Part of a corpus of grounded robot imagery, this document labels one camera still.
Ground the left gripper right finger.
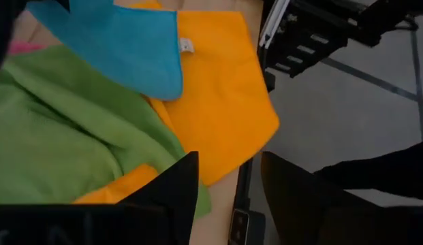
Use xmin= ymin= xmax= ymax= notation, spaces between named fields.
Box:
xmin=260 ymin=151 xmax=369 ymax=245

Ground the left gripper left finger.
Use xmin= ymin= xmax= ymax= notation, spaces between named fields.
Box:
xmin=119 ymin=151 xmax=200 ymax=245

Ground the blue microfiber towel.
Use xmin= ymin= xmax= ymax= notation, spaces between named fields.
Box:
xmin=27 ymin=0 xmax=184 ymax=101

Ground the black table-level camera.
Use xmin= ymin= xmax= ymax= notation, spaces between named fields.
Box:
xmin=228 ymin=208 xmax=266 ymax=245

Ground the green microfiber towel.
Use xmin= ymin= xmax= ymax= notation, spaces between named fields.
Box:
xmin=0 ymin=46 xmax=212 ymax=218

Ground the pink microfiber towel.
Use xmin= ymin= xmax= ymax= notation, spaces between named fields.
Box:
xmin=8 ymin=40 xmax=45 ymax=56

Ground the grey metal bracket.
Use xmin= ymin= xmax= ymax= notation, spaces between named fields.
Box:
xmin=258 ymin=0 xmax=291 ymax=48

